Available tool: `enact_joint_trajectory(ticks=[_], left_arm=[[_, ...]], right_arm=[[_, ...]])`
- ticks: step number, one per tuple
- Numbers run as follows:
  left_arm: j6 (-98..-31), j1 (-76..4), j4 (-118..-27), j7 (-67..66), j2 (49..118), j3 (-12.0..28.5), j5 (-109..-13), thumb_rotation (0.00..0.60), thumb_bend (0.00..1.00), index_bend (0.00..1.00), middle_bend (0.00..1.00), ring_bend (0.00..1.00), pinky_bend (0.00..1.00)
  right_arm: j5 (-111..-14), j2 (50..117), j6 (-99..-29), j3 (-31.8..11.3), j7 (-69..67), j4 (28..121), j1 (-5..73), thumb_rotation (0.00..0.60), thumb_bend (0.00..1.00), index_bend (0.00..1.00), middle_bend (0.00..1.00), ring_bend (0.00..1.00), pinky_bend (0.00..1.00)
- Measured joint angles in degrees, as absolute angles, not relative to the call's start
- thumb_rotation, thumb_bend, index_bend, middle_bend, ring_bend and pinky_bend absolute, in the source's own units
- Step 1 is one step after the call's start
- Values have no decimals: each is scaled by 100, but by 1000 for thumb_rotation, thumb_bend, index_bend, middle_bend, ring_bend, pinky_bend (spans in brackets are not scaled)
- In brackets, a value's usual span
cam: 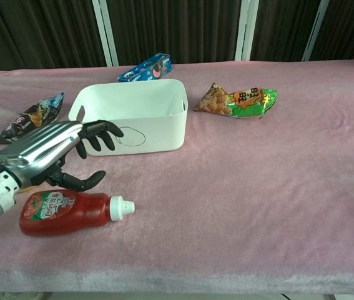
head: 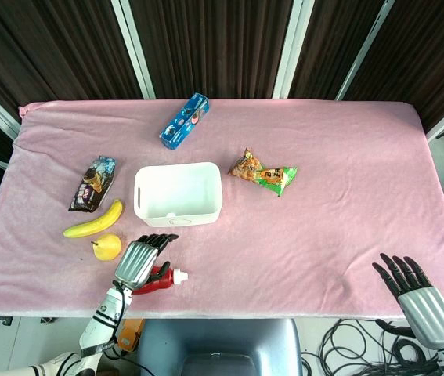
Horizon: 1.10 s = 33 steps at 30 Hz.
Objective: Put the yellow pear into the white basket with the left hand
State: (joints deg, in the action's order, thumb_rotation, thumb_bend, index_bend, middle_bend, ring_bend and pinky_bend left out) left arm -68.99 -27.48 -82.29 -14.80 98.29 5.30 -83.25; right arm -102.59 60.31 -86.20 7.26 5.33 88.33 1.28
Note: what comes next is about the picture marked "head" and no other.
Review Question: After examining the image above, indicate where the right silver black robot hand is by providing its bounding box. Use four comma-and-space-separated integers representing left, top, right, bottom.
371, 252, 444, 350

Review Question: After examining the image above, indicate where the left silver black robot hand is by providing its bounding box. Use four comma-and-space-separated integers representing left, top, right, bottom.
113, 233, 180, 291

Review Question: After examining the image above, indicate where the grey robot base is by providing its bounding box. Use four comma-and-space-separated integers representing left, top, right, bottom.
136, 317, 304, 376

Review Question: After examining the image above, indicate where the white plastic bin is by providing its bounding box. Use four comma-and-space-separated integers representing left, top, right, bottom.
133, 161, 223, 228

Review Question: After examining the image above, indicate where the yellow pear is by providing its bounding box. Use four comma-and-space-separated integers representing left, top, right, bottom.
90, 233, 123, 262

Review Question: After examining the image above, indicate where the red ketchup bottle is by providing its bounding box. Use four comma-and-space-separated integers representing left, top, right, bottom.
132, 264, 190, 295

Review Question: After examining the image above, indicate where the yellow banana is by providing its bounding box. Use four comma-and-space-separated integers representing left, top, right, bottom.
63, 199, 124, 239

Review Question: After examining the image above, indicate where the orange device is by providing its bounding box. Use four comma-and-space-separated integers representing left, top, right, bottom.
116, 318, 146, 353

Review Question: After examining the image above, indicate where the dark chocolate snack bag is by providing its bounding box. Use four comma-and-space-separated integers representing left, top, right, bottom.
67, 155, 117, 214

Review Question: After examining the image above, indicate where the pink table cloth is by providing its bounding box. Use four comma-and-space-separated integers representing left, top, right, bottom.
0, 98, 444, 319

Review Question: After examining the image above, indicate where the orange snack packet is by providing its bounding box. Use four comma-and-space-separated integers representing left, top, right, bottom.
228, 147, 265, 183

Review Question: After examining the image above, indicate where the blue cookie box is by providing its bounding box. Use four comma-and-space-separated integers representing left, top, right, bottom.
159, 92, 211, 151

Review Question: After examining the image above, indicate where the green snack packet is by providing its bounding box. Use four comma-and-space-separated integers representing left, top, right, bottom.
254, 166, 298, 198

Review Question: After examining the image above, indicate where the black cable bundle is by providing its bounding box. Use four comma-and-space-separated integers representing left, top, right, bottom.
301, 317, 444, 376

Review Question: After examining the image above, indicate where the white folding screen frame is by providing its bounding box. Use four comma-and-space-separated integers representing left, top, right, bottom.
0, 0, 444, 142

